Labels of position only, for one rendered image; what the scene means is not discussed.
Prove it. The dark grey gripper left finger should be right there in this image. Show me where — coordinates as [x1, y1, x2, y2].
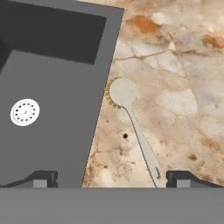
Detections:
[0, 170, 59, 189]

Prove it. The white sink drain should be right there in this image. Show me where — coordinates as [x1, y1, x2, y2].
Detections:
[10, 98, 41, 127]

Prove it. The white dish brush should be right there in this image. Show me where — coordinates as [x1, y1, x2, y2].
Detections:
[104, 76, 162, 189]

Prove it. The dark grey sink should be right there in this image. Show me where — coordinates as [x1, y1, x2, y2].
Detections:
[0, 0, 125, 189]

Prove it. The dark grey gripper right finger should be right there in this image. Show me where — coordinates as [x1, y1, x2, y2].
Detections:
[165, 171, 224, 189]

